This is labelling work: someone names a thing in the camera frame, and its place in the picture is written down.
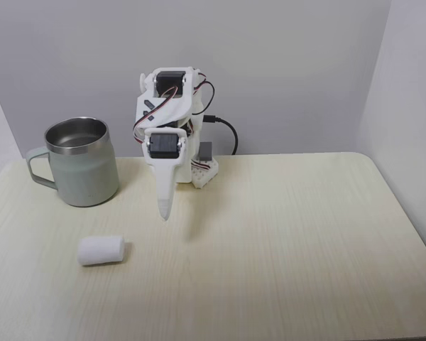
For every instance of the grey clamp block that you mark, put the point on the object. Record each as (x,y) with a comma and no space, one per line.
(206,150)

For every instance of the pale green steel mug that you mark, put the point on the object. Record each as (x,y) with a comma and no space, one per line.
(85,167)

